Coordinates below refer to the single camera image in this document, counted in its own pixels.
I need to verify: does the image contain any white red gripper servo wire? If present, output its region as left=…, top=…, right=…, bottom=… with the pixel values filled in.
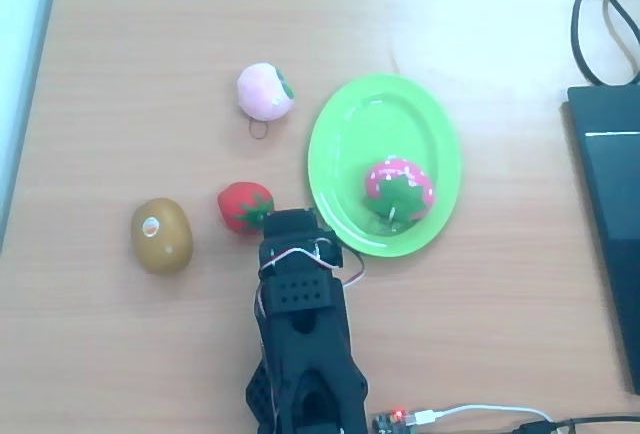
left=253, top=247, right=367, bottom=323

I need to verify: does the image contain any black laptop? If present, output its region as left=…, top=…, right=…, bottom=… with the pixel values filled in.
left=565, top=84, right=640, bottom=397

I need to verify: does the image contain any red tomato plush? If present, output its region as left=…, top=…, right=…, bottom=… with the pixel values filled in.
left=216, top=181, right=275, bottom=233

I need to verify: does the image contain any black power cable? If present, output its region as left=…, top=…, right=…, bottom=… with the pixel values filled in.
left=518, top=416, right=640, bottom=434

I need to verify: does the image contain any controller circuit board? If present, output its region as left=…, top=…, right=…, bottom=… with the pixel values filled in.
left=372, top=406, right=419, bottom=434

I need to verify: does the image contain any green oval plate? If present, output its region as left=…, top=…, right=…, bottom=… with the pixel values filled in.
left=306, top=71, right=464, bottom=259

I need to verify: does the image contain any thick black cable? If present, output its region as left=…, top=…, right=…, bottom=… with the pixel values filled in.
left=571, top=0, right=640, bottom=88
left=603, top=0, right=640, bottom=86

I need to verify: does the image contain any pale pink peach plush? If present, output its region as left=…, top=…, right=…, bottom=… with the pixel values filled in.
left=236, top=61, right=296, bottom=141

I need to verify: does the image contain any pink strawberry plush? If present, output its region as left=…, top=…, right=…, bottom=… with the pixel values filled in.
left=362, top=153, right=437, bottom=228

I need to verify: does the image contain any brown kiwi with sticker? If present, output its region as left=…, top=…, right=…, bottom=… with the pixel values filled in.
left=130, top=197, right=194, bottom=276

